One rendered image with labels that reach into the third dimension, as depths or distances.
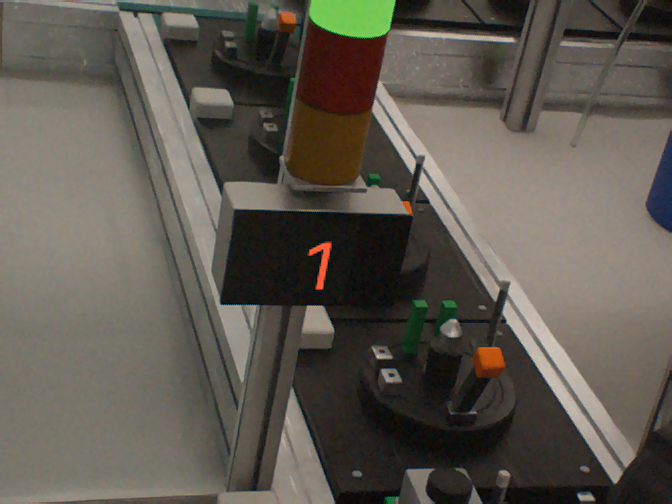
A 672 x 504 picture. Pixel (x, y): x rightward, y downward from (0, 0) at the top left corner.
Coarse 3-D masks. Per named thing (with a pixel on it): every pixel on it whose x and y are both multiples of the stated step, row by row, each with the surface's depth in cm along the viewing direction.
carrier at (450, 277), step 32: (416, 160) 137; (416, 192) 139; (416, 224) 146; (416, 256) 135; (448, 256) 141; (416, 288) 134; (448, 288) 135; (480, 288) 136; (352, 320) 127; (384, 320) 128; (480, 320) 131
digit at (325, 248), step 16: (304, 224) 85; (320, 224) 86; (336, 224) 86; (352, 224) 86; (288, 240) 86; (304, 240) 86; (320, 240) 86; (336, 240) 87; (352, 240) 87; (288, 256) 86; (304, 256) 87; (320, 256) 87; (336, 256) 87; (352, 256) 88; (288, 272) 87; (304, 272) 87; (320, 272) 88; (336, 272) 88; (288, 288) 88; (304, 288) 88; (320, 288) 88; (336, 288) 89
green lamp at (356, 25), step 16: (320, 0) 80; (336, 0) 79; (352, 0) 79; (368, 0) 79; (384, 0) 79; (320, 16) 80; (336, 16) 79; (352, 16) 79; (368, 16) 79; (384, 16) 80; (352, 32) 80; (368, 32) 80; (384, 32) 81
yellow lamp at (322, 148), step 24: (312, 120) 83; (336, 120) 82; (360, 120) 83; (288, 144) 85; (312, 144) 83; (336, 144) 83; (360, 144) 84; (288, 168) 85; (312, 168) 84; (336, 168) 84
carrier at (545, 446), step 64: (320, 320) 122; (448, 320) 114; (320, 384) 116; (384, 384) 113; (448, 384) 115; (512, 384) 118; (320, 448) 109; (384, 448) 110; (448, 448) 112; (512, 448) 113; (576, 448) 115
